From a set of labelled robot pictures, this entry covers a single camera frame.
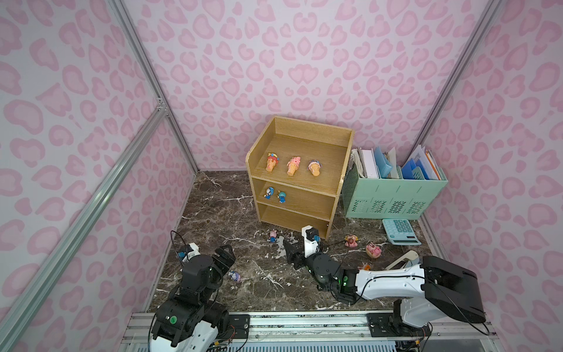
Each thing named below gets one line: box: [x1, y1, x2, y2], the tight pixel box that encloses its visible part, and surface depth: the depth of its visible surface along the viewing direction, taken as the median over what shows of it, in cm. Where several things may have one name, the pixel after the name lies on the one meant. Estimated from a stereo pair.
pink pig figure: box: [343, 233, 360, 248], surface depth 92 cm
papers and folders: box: [350, 144, 443, 181], surface depth 89 cm
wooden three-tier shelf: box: [245, 115, 355, 241], surface depth 84 cm
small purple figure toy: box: [227, 269, 242, 282], surface depth 84 cm
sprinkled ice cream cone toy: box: [266, 152, 281, 172], surface depth 78 cm
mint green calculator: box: [381, 218, 422, 246], surface depth 96 cm
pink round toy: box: [365, 242, 382, 259], surface depth 90 cm
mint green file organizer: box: [342, 162, 450, 220], surface depth 89 cm
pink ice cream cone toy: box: [286, 156, 301, 176], surface depth 76 cm
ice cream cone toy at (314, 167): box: [307, 159, 322, 177], surface depth 75 cm
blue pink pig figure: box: [269, 230, 278, 243], surface depth 95 cm
